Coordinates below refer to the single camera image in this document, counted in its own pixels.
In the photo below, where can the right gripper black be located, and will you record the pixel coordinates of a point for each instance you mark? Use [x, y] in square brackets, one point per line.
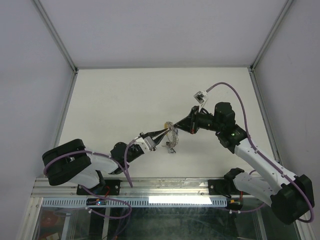
[190, 123]

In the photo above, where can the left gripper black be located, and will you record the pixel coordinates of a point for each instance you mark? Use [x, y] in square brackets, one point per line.
[152, 134]

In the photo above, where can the metal keyring holder with rings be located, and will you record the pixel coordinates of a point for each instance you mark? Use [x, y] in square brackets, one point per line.
[172, 137]

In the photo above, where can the blue key tag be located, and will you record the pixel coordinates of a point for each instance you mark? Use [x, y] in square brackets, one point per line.
[172, 151]

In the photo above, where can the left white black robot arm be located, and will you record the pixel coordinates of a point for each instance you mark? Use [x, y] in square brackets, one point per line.
[74, 162]

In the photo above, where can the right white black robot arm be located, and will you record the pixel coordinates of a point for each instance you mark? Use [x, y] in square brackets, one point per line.
[289, 196]

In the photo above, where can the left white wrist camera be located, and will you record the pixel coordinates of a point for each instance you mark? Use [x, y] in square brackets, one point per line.
[146, 143]

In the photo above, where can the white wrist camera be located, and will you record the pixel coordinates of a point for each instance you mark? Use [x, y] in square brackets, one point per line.
[146, 143]
[201, 97]

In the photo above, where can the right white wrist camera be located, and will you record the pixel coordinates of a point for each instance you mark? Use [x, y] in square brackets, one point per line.
[201, 97]

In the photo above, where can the aluminium mounting rail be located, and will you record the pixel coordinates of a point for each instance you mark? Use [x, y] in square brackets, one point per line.
[142, 187]

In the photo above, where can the grey slotted cable duct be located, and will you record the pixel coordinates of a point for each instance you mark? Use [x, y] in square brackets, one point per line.
[135, 202]

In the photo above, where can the right aluminium frame post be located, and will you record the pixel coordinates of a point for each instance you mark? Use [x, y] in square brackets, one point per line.
[272, 33]

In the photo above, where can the aluminium frame post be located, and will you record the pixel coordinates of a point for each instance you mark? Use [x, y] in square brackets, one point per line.
[54, 34]
[272, 33]

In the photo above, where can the left aluminium frame post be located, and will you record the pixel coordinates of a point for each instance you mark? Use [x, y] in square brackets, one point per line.
[54, 34]

